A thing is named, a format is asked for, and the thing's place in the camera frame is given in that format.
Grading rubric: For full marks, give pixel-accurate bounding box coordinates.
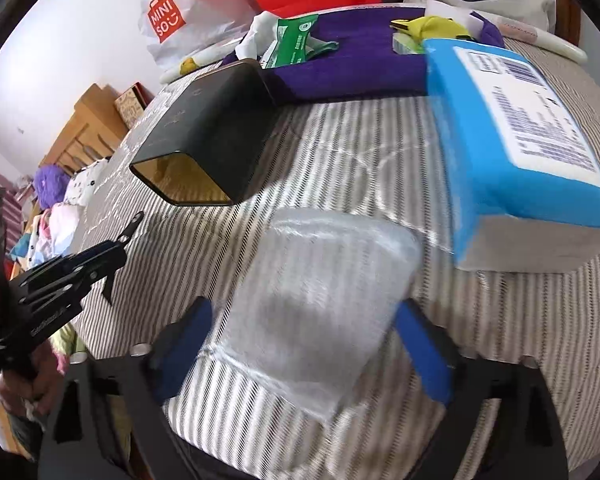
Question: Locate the brown patterned box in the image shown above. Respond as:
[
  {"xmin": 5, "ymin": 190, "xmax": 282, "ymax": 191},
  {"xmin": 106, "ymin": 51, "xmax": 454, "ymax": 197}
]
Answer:
[{"xmin": 113, "ymin": 82, "xmax": 157, "ymax": 127}]

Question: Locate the yellow-green pouch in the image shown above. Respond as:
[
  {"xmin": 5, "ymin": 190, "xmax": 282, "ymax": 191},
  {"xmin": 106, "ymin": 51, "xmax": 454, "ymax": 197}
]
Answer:
[{"xmin": 390, "ymin": 15, "xmax": 475, "ymax": 42}]

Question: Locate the person's left hand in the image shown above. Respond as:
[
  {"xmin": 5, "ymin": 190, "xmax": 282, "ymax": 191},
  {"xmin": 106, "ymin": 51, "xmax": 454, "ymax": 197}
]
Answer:
[{"xmin": 0, "ymin": 345, "xmax": 69, "ymax": 415}]

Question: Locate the wooden cabinet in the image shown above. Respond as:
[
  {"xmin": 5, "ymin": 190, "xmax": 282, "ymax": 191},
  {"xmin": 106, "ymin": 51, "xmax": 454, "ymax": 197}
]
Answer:
[{"xmin": 39, "ymin": 83, "xmax": 132, "ymax": 177}]

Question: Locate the blue tissue pack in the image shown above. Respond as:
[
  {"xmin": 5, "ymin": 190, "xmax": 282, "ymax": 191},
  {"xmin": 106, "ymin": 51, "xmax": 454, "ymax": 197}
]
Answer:
[{"xmin": 424, "ymin": 38, "xmax": 600, "ymax": 272}]

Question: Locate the purple plush toy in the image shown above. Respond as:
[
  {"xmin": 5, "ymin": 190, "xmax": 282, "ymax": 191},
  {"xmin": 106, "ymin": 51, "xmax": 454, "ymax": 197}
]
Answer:
[{"xmin": 32, "ymin": 164, "xmax": 72, "ymax": 211}]

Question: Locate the striped bed sheet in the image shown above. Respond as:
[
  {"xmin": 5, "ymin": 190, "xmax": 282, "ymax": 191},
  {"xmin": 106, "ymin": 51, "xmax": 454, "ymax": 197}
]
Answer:
[{"xmin": 70, "ymin": 35, "xmax": 600, "ymax": 480}]

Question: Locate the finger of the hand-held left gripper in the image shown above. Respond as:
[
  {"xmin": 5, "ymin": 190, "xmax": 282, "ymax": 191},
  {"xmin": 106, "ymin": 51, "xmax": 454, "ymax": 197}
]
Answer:
[
  {"xmin": 45, "ymin": 211, "xmax": 146, "ymax": 281},
  {"xmin": 19, "ymin": 260, "xmax": 129, "ymax": 312}
]

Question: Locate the black rectangular box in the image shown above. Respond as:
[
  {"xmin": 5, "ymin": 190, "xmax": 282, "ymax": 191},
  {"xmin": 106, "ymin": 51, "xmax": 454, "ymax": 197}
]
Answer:
[{"xmin": 129, "ymin": 58, "xmax": 277, "ymax": 207}]

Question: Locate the wooden headboard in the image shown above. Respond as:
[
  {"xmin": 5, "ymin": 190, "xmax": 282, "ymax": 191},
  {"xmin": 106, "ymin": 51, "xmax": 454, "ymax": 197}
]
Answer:
[{"xmin": 554, "ymin": 0, "xmax": 583, "ymax": 48}]

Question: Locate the white small box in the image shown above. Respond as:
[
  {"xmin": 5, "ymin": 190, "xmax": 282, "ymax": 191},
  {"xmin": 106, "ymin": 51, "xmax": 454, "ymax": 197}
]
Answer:
[{"xmin": 424, "ymin": 0, "xmax": 487, "ymax": 36}]

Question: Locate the red striped curtain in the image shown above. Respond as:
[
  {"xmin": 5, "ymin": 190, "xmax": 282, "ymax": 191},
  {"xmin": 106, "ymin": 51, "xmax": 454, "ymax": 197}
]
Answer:
[{"xmin": 0, "ymin": 156, "xmax": 27, "ymax": 221}]

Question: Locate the purple towel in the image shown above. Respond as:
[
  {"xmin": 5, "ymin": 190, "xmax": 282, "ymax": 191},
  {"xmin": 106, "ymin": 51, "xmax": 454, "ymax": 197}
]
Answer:
[{"xmin": 257, "ymin": 7, "xmax": 506, "ymax": 107}]

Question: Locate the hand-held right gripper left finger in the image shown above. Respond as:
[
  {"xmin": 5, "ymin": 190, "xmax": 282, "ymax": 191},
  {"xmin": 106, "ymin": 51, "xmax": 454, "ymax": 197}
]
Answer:
[{"xmin": 37, "ymin": 299, "xmax": 216, "ymax": 480}]

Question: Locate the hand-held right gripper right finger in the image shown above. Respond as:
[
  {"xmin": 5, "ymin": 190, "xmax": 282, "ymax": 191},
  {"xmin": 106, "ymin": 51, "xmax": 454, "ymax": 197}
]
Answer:
[{"xmin": 394, "ymin": 300, "xmax": 567, "ymax": 480}]

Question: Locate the crumpled white tissue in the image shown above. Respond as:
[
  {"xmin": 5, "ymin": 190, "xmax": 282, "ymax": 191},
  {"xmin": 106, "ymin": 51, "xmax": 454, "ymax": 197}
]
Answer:
[{"xmin": 235, "ymin": 11, "xmax": 282, "ymax": 61}]

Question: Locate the clear bubble wrap bag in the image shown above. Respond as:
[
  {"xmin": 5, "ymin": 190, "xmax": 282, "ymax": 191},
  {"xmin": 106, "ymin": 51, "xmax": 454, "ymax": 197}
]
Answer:
[{"xmin": 187, "ymin": 206, "xmax": 424, "ymax": 424}]

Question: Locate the green plastic packet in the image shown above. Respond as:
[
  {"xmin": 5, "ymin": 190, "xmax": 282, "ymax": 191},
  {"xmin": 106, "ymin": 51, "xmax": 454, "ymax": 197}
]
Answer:
[{"xmin": 261, "ymin": 15, "xmax": 341, "ymax": 69}]

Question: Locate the white plastic shopping bag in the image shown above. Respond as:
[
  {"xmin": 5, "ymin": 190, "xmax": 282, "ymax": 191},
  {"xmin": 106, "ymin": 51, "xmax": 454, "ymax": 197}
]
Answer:
[{"xmin": 139, "ymin": 0, "xmax": 262, "ymax": 70}]

